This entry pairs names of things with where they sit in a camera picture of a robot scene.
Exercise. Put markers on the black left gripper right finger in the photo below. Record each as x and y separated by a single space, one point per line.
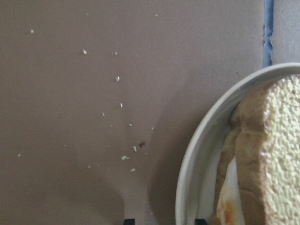
200 221

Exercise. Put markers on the blue tape strip near plate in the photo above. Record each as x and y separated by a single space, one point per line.
268 32

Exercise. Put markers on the white round plate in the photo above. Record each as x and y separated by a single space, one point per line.
196 182

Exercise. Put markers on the fried egg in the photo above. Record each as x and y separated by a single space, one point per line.
229 210

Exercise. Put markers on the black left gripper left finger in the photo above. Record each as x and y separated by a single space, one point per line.
129 221

